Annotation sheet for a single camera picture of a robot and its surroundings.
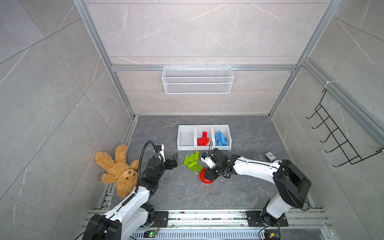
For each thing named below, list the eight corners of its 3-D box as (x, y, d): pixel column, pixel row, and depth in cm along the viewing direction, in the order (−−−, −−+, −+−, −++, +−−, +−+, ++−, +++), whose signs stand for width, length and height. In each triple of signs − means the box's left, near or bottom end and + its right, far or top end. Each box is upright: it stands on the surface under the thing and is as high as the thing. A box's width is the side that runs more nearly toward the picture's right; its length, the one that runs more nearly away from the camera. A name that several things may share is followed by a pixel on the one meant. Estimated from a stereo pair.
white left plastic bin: (177, 151, 101) (176, 146, 95) (179, 131, 112) (178, 124, 107) (195, 152, 101) (195, 146, 95) (195, 131, 112) (195, 124, 107)
